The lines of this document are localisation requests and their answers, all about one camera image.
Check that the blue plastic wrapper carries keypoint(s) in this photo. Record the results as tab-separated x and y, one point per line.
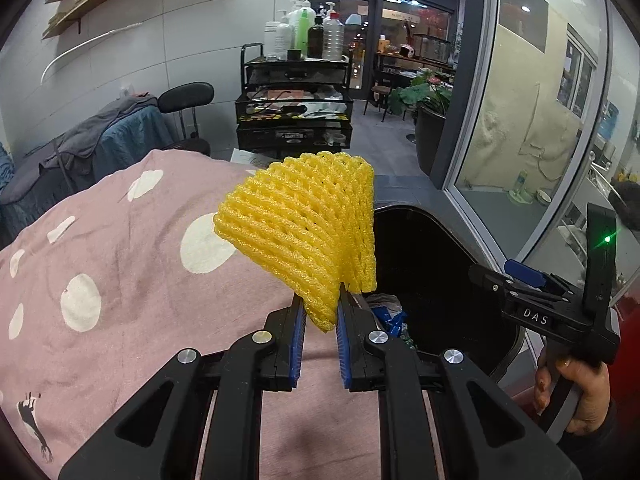
392	319

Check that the green lotion bottle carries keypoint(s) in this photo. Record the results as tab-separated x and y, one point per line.
304	21

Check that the black round stool chair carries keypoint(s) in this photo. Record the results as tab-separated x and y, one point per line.
184	100

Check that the yellow foam fruit net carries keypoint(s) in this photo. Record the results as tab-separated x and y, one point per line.
308	221

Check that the black mesh cart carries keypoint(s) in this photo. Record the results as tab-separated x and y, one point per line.
293	106

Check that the glass entrance door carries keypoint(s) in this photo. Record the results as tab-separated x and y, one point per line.
358	17

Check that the pink polka dot blanket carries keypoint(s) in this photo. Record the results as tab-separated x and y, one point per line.
108	285

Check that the brown trash bin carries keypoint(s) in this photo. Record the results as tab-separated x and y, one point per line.
424	271

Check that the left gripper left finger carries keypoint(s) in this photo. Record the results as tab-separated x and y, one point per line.
287	326

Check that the potted green plant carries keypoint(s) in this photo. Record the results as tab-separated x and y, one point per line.
427	91

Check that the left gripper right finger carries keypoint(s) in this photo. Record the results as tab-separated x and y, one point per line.
361	370

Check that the clear water bottle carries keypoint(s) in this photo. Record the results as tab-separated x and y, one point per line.
333	37

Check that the right hand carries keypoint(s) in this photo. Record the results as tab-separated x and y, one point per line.
594	382

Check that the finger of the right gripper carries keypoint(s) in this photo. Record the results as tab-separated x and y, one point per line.
525	274

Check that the white pump bottle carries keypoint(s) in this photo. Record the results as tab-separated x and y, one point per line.
278	37

